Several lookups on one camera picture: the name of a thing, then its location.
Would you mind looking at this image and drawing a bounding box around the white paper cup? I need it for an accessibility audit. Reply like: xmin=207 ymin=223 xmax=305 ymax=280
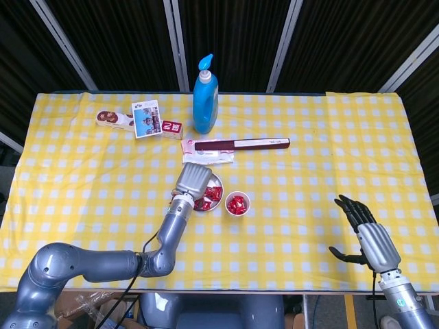
xmin=224 ymin=191 xmax=251 ymax=218

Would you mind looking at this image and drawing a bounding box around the long beige cookie box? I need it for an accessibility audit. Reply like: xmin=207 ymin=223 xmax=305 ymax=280
xmin=95 ymin=110 xmax=184 ymax=141

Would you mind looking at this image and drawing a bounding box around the brown cardboard box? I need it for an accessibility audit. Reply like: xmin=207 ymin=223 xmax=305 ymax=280
xmin=54 ymin=291 xmax=139 ymax=329

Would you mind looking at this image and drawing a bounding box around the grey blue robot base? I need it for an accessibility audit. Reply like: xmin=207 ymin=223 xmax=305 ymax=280
xmin=139 ymin=293 xmax=285 ymax=329

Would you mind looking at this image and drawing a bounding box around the white metal table leg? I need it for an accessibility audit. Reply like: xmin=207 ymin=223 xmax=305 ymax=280
xmin=302 ymin=293 xmax=315 ymax=329

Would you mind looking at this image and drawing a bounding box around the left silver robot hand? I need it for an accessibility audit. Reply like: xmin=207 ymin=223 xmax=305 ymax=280
xmin=169 ymin=162 xmax=213 ymax=202

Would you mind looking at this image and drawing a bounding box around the small brown box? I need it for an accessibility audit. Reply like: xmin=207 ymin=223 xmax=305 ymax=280
xmin=285 ymin=313 xmax=306 ymax=329

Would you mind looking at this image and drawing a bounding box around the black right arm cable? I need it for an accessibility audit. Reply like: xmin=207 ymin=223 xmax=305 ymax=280
xmin=370 ymin=270 xmax=381 ymax=329

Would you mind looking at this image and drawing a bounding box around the blue pump detergent bottle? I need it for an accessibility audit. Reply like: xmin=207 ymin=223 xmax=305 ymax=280
xmin=192 ymin=53 xmax=220 ymax=134

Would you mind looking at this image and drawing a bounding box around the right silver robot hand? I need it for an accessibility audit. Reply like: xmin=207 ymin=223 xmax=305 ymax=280
xmin=328 ymin=195 xmax=402 ymax=275

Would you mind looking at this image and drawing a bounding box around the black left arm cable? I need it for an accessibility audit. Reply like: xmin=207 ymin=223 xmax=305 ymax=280
xmin=94 ymin=231 xmax=164 ymax=329

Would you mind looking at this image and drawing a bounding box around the clear plastic wrap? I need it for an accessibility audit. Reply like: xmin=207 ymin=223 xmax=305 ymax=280
xmin=75 ymin=293 xmax=114 ymax=329

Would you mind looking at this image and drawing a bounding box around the long maroon slim box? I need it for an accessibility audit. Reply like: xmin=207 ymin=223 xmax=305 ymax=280
xmin=194 ymin=137 xmax=291 ymax=152

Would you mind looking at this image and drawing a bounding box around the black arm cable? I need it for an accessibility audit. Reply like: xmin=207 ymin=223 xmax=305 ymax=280
xmin=94 ymin=231 xmax=164 ymax=329
xmin=370 ymin=270 xmax=381 ymax=329

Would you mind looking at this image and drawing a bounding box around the metal bowl of red candies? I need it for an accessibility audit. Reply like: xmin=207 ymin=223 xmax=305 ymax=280
xmin=193 ymin=172 xmax=226 ymax=213

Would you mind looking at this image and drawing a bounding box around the blue photo card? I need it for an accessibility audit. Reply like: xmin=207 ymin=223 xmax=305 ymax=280
xmin=132 ymin=99 xmax=163 ymax=139

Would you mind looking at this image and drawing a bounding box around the yellow white checked tablecloth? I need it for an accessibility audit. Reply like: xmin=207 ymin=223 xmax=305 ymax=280
xmin=0 ymin=90 xmax=439 ymax=293

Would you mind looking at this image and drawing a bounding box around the white pink plastic packet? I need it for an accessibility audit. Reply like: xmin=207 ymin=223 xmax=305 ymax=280
xmin=180 ymin=138 xmax=235 ymax=165

